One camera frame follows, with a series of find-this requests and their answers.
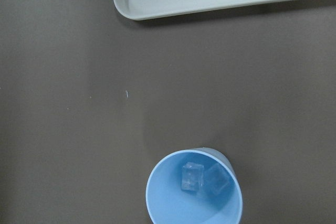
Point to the light blue cup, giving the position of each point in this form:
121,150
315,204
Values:
167,203

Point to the ice cube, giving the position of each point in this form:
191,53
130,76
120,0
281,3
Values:
216,179
192,176

